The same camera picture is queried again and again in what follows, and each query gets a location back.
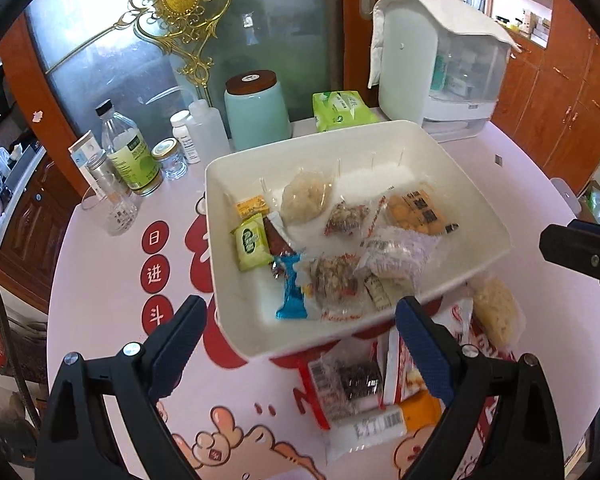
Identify mint green ceramic jar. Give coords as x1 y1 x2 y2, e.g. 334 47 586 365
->
224 70 291 151

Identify black cable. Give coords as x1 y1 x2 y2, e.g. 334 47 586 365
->
0 253 44 430

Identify orange snack packet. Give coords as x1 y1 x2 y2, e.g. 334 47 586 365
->
399 390 442 434

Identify small yellow snack packet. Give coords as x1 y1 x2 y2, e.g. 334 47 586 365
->
235 195 270 221

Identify green candy packet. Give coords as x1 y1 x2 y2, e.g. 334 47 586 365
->
233 214 274 272

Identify dark red snack packet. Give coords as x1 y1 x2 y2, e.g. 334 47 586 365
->
263 211 302 257

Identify blue snack packet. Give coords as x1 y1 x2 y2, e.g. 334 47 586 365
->
273 254 309 320

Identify pale rice cracker packet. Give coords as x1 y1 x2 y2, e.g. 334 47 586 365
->
280 170 334 224

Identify glass door gold ornament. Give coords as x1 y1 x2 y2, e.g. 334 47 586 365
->
24 0 344 162

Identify clear bag orange biscuits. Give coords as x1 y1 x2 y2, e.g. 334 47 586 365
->
380 186 460 236

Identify clear mixed nuts packet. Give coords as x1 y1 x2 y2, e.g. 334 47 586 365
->
324 200 372 237

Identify white cosmetic storage box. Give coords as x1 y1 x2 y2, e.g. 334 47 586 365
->
378 3 512 143

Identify red dark seaweed packet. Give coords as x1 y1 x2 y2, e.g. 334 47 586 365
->
298 337 386 431

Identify purple white snack packet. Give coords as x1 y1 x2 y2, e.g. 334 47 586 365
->
354 226 441 282

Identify white cloth cover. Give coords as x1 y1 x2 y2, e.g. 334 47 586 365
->
367 0 521 89

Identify white barcode snack packet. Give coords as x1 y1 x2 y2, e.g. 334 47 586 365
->
325 405 407 464

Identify silver lid glass jar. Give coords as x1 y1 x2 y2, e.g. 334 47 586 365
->
86 150 131 200

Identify clear rice cake packet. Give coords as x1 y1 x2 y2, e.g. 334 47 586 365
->
468 273 526 352

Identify red white snack bag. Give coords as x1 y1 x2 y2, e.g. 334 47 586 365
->
384 296 474 405

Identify cream red cracker packet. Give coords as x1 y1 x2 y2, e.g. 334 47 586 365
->
363 274 415 311

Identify green tissue pack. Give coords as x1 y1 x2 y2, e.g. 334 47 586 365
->
312 90 379 132

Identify white squeeze wash bottle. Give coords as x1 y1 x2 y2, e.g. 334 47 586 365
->
144 84 232 158

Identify white plastic storage bin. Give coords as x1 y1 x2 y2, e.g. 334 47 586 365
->
203 119 514 360

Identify white blue carton box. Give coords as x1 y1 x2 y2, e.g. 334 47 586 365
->
68 130 107 198

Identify small gold lid jar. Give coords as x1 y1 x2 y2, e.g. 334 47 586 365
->
151 136 188 181

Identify wooden cabinet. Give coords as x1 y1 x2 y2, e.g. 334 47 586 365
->
491 0 600 193

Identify white pill bottle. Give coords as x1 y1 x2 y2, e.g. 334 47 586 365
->
170 110 200 165

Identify clear glass cup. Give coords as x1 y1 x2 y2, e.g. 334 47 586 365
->
81 188 138 236

